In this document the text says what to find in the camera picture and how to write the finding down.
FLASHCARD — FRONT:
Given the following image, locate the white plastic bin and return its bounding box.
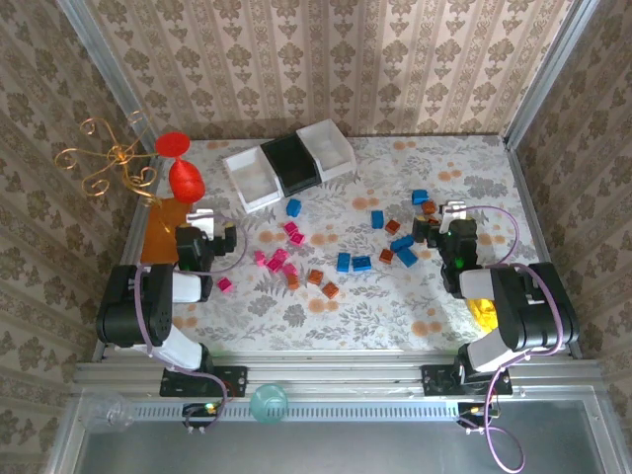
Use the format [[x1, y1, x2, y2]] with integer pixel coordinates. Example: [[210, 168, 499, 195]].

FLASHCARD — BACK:
[[222, 144, 281, 214], [294, 118, 357, 182]]

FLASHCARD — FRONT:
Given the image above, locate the black plastic bin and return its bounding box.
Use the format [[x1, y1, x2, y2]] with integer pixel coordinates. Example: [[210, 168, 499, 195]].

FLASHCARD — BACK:
[[260, 132, 325, 198]]

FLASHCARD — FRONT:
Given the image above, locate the orange rectangular board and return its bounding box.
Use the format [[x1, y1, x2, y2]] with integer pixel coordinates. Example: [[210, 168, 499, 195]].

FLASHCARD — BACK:
[[140, 196, 194, 266]]

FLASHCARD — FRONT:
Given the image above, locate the red plastic goblet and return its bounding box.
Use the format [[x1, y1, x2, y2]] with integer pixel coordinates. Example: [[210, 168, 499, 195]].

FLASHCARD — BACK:
[[154, 131, 206, 203]]

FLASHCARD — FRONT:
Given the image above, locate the yellow banana toy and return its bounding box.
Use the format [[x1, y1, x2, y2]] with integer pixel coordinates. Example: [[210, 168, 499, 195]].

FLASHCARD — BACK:
[[467, 297, 500, 332]]

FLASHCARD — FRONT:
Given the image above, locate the floral patterned table cover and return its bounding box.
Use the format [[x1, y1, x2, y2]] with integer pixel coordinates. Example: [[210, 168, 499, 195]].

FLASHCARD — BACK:
[[118, 135, 567, 353]]

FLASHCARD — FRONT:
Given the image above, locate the small circuit board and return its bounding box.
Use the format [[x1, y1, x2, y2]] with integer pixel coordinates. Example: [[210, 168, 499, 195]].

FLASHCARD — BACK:
[[456, 402, 501, 435], [182, 402, 222, 435]]

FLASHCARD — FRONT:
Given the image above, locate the teal glass cup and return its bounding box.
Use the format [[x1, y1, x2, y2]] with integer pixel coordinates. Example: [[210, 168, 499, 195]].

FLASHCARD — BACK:
[[248, 383, 289, 425]]

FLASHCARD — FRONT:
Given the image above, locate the clear plastic cup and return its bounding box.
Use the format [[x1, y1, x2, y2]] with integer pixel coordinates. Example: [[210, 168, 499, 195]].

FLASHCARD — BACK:
[[78, 392, 137, 434]]

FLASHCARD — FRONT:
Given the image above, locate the grey sheet metal tray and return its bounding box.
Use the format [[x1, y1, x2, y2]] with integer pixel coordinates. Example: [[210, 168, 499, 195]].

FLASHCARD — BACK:
[[46, 397, 632, 474]]

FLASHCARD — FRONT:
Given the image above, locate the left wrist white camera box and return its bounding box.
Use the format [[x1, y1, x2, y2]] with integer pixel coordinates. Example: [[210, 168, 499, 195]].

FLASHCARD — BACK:
[[186, 208, 216, 239]]

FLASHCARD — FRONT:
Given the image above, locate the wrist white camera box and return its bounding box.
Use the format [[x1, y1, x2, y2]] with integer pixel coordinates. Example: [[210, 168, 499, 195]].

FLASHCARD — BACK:
[[440, 199, 468, 223], [186, 208, 216, 239]]

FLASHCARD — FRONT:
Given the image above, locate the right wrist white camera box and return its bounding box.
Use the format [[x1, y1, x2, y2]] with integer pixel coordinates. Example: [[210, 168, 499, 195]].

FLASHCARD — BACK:
[[440, 199, 468, 223]]

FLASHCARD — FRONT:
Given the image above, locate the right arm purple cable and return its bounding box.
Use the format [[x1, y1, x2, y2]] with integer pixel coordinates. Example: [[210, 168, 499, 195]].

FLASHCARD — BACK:
[[463, 204, 567, 474]]

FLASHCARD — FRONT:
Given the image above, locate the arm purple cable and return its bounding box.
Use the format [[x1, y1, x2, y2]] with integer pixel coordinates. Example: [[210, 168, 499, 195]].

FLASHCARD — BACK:
[[463, 204, 567, 474], [132, 212, 250, 414]]

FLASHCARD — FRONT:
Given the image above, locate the aluminium table side rail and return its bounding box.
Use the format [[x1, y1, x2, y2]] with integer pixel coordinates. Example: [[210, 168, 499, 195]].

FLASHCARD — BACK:
[[91, 150, 167, 364], [503, 135, 585, 360]]

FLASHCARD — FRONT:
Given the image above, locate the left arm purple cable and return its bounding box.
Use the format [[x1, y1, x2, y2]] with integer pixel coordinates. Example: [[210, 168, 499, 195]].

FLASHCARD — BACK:
[[132, 212, 250, 414]]

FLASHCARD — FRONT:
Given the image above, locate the gold wire ornament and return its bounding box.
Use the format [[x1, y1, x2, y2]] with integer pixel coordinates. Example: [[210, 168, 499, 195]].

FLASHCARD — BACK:
[[53, 111, 174, 234]]

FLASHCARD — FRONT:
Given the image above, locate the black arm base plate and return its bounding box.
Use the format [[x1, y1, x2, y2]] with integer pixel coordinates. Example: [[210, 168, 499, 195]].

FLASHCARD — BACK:
[[159, 364, 248, 398], [420, 363, 514, 397]]

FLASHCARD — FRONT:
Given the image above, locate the long aluminium mounting rail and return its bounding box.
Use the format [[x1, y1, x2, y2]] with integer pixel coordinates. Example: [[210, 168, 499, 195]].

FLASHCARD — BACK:
[[72, 351, 607, 400]]

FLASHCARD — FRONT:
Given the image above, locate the slotted grey cable duct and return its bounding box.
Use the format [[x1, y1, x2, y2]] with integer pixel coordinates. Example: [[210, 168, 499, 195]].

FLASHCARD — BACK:
[[128, 400, 463, 424]]

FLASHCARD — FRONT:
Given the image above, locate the aluminium frame post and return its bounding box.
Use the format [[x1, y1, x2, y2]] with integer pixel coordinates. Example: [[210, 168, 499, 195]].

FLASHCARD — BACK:
[[502, 0, 602, 152], [54, 0, 162, 157]]

